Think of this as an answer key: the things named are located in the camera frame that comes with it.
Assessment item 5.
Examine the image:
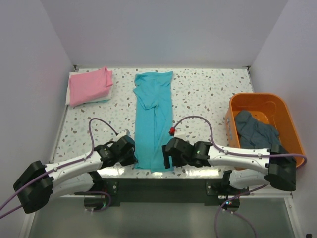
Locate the teal t shirt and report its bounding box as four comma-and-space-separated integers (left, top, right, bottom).
133, 71, 173, 173

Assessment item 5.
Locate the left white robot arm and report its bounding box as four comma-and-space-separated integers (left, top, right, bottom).
13, 135, 137, 214

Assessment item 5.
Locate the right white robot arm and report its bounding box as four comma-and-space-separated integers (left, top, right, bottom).
162, 137, 297, 195

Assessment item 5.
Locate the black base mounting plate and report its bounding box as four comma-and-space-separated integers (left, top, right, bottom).
73, 177, 251, 208

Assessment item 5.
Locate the grey t shirt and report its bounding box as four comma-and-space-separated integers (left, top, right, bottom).
234, 111, 282, 149

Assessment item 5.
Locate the folded pink t shirt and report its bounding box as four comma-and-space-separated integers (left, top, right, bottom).
68, 66, 113, 108

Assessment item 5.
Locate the folded white t shirt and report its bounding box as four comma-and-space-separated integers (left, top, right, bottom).
65, 71, 113, 106

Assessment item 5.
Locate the orange plastic basket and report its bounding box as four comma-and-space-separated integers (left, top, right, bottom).
225, 93, 307, 168

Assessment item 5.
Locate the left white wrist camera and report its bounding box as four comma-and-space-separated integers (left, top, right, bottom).
114, 129, 130, 141

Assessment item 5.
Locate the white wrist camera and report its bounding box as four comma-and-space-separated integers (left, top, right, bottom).
114, 129, 130, 141
169, 127, 186, 141

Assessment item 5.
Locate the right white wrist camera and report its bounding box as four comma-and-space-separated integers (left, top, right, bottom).
169, 127, 186, 141

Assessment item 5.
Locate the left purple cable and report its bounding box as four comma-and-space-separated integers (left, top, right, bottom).
0, 118, 119, 220

